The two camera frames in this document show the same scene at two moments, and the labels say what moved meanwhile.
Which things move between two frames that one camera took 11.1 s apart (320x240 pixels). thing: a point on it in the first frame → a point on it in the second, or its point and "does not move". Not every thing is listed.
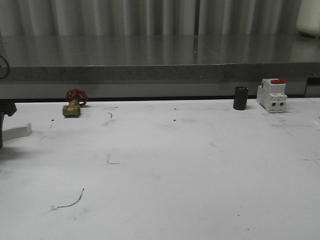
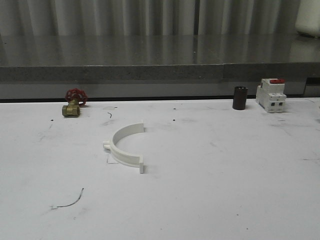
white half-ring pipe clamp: [13, 133] → [121, 157]
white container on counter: [308, 20] does not move
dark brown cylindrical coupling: [240, 98] does not move
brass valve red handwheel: [77, 98] does not move
